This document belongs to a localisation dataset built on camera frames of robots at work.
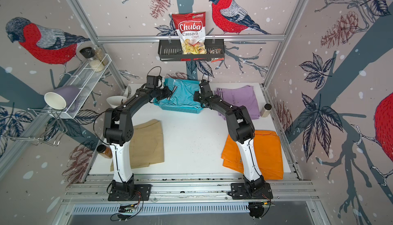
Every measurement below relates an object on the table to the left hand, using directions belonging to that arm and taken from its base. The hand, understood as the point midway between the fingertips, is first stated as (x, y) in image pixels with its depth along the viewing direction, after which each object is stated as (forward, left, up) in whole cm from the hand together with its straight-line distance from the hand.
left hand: (174, 88), depth 100 cm
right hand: (0, -13, -6) cm, 15 cm away
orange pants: (-37, -57, -12) cm, 69 cm away
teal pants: (-1, -6, -6) cm, 9 cm away
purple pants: (+4, -49, -13) cm, 51 cm away
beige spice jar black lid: (-14, -60, -7) cm, 62 cm away
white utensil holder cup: (-9, +37, -3) cm, 38 cm away
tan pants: (-33, +16, -16) cm, 40 cm away
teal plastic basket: (-10, -3, -9) cm, 14 cm away
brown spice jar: (-40, +33, -6) cm, 52 cm away
